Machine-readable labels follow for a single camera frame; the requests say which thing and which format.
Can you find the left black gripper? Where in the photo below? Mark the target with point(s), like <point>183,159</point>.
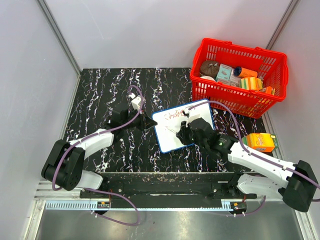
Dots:
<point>147,123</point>

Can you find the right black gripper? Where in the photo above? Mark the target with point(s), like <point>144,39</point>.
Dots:
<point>182,134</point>

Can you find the blue framed whiteboard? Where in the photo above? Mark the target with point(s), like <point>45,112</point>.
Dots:
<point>172,118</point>

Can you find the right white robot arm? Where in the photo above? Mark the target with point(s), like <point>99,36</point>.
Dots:
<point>294,183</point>

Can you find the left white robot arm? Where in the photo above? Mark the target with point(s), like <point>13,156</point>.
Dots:
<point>64,167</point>

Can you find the white round lid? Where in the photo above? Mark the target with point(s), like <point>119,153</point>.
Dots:
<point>208,78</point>

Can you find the brown round bun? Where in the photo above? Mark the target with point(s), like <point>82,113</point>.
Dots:
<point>209,68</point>

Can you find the teal small box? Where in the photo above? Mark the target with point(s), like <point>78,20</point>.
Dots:
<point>224,73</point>

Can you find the pale pink box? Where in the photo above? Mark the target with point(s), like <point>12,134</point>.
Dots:
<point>234,80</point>

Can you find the orange juice carton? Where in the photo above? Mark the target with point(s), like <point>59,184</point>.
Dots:
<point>262,142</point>

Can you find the orange tube blue cap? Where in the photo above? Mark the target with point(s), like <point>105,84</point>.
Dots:
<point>242,72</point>

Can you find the red plastic shopping basket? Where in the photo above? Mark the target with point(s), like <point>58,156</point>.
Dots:
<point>271,67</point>

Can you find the yellow green sponge pack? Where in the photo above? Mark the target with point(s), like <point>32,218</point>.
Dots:
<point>251,83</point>

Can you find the orange snack box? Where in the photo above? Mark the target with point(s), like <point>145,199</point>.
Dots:
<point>267,90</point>

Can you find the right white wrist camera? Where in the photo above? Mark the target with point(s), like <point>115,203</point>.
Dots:
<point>191,115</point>

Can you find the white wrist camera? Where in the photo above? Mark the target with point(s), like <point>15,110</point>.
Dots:
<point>136,101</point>
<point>191,115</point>

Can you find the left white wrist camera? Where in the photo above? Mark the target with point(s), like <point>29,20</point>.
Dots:
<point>136,101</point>

